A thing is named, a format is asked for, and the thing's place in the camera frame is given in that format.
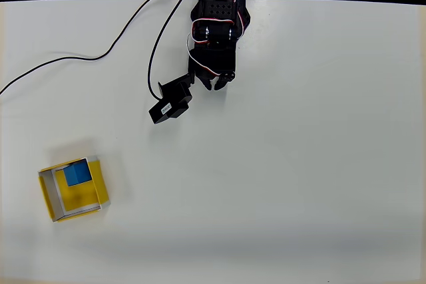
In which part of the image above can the blue cube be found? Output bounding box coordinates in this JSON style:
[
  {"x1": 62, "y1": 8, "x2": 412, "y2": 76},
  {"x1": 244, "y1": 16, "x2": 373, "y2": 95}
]
[{"x1": 63, "y1": 161, "x2": 93, "y2": 188}]

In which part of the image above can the yellow open box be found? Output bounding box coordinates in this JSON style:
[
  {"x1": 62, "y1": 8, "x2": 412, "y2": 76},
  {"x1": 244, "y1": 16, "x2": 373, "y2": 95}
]
[{"x1": 37, "y1": 155, "x2": 111, "y2": 224}]

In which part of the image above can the black cable with connector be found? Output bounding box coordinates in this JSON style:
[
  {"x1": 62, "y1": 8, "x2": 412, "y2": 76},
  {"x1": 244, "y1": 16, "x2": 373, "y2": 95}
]
[{"x1": 0, "y1": 0, "x2": 177, "y2": 96}]

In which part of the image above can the black camera on bracket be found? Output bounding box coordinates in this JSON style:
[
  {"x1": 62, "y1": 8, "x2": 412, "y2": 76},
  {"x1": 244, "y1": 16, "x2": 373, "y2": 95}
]
[{"x1": 148, "y1": 72, "x2": 195, "y2": 126}]

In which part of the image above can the thin black camera cable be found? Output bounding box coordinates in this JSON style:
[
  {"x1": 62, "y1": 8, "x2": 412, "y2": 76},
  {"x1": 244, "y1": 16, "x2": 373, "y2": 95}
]
[{"x1": 147, "y1": 0, "x2": 191, "y2": 100}]

